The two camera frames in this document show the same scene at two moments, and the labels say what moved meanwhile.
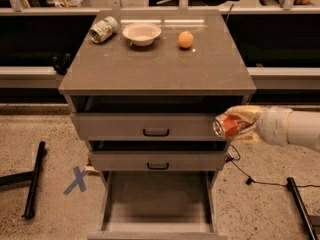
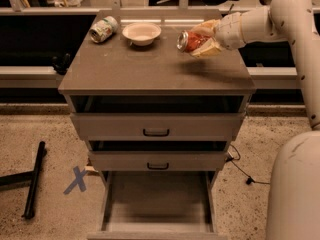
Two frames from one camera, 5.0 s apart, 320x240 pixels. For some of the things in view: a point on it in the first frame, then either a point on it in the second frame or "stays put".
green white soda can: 103,29 stays put
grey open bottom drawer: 158,205 stays put
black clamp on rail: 62,67 stays put
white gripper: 274,125 to 230,30
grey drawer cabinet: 143,91 stays put
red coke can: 226,125 to 186,41
